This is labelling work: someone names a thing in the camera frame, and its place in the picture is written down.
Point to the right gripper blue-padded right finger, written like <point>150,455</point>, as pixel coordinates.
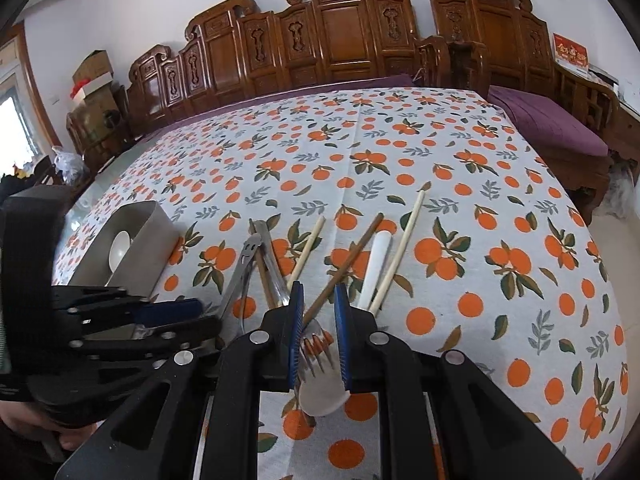
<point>373,361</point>

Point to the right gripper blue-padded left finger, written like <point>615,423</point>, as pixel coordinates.
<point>263,360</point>

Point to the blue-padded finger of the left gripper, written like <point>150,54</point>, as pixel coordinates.
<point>170,309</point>
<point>161,340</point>

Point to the white plastic fork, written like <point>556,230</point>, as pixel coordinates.
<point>321,388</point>

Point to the white plastic spoon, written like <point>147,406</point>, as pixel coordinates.
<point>379,250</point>

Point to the light bamboo chopstick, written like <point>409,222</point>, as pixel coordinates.
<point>399,253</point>
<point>298,268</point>

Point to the dark brown chopstick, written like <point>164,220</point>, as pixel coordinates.
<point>265,263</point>
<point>342,270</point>

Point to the person's left hand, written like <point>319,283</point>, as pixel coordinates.
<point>32,423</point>

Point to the white spoon in tray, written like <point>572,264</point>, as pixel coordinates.
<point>119,247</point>

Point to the grey utensil tray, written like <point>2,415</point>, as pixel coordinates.
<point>152,239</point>

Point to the white plastic bag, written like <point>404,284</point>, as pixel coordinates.
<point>69,165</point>

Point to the orange print tablecloth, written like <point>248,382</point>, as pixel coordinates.
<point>500,265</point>

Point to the cardboard boxes stack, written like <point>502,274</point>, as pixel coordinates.
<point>92,82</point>

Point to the purple bench cushion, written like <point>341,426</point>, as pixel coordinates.
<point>402,81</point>

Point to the purple seat cushion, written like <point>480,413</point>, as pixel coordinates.
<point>543,122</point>

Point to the carved wooden bench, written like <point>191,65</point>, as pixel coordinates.
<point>235,52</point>

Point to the carved wooden armchair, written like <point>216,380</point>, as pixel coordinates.
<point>503,43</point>

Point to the red calendar card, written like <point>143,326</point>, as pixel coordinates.
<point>570,52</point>

